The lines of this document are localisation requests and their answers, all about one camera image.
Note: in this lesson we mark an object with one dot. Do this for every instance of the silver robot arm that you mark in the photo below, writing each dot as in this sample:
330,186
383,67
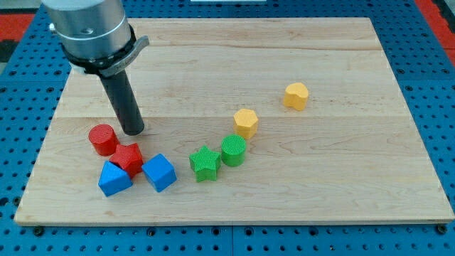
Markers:
87,18

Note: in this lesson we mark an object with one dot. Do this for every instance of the yellow hexagon block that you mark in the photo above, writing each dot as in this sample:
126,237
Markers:
245,123

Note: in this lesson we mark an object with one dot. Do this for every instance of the black flange with grey clamp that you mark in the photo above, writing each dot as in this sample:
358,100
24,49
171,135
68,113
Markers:
104,55

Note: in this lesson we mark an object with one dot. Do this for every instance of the yellow heart block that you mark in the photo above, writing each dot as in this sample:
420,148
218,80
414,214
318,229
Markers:
296,96

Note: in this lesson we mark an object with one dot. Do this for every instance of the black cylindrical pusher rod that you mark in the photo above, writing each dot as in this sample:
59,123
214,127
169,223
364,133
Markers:
123,101

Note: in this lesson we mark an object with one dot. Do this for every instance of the red star block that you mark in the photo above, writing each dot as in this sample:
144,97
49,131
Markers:
128,158

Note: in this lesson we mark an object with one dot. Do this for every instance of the blue cube block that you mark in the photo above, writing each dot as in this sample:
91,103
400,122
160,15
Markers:
159,172

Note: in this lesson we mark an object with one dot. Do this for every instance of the blue triangle block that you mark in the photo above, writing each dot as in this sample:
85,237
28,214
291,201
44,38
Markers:
113,179

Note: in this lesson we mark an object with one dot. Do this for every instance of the green cylinder block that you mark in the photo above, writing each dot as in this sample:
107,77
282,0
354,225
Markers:
233,149

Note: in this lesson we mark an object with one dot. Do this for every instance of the red cylinder block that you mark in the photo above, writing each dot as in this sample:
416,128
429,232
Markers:
104,139

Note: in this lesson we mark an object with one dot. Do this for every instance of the green star block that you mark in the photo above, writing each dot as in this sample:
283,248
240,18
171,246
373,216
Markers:
205,164

